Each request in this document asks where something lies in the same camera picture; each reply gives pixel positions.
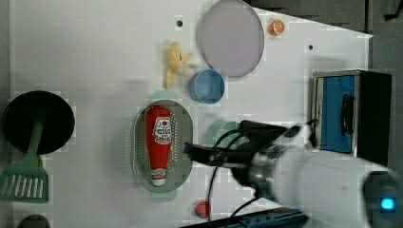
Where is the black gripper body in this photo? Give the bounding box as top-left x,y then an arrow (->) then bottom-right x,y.
183,121 -> 289,187

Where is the red plush ketchup bottle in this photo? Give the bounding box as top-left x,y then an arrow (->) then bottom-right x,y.
145,106 -> 172,187

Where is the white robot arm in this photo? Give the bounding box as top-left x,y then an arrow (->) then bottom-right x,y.
183,121 -> 402,228

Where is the green oval strainer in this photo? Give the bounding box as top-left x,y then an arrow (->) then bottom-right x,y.
131,90 -> 193,203

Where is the green cup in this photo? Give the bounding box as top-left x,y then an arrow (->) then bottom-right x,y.
205,121 -> 249,150

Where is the blue cup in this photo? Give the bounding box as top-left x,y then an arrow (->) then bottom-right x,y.
189,69 -> 225,105

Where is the red strawberry toy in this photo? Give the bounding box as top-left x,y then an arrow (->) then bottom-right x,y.
195,200 -> 211,219

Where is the silver toaster oven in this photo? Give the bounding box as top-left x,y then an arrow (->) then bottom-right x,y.
311,70 -> 392,166

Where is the lilac round plate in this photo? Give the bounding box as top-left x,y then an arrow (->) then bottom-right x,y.
198,0 -> 264,77

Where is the yellow plush banana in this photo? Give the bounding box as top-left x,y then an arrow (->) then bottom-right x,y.
163,42 -> 195,89

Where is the orange slice toy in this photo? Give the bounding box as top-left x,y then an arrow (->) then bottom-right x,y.
269,20 -> 285,36

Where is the black round pan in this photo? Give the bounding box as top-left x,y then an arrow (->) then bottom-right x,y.
2,90 -> 75,155

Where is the green slotted spatula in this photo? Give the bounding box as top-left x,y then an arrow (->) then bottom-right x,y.
0,113 -> 49,203

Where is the dark grey round object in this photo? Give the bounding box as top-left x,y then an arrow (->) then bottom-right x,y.
17,215 -> 50,228

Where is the blue metal rail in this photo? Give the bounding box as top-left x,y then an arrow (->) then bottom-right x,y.
182,207 -> 308,228

